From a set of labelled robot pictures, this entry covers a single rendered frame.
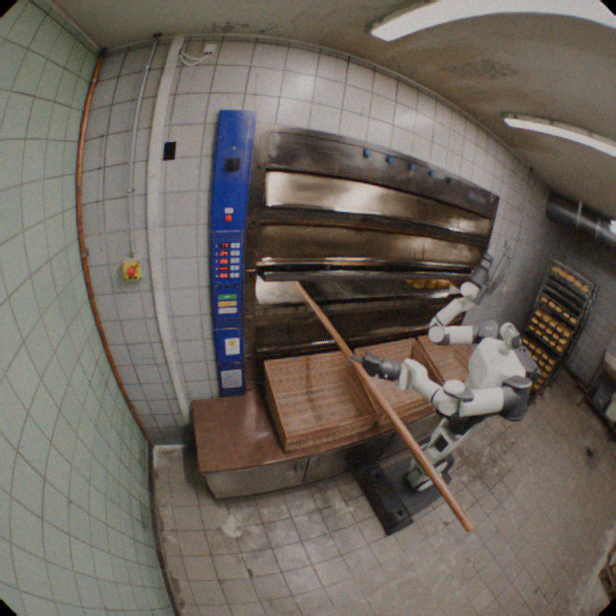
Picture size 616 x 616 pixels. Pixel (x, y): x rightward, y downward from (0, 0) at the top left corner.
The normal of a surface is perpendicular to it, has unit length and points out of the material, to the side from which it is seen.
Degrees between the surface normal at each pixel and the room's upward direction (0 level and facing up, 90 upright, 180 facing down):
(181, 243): 90
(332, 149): 90
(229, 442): 0
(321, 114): 90
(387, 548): 0
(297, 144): 90
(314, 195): 70
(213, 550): 0
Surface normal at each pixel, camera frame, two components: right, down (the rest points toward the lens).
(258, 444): 0.12, -0.87
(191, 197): 0.34, 0.49
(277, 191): 0.36, 0.16
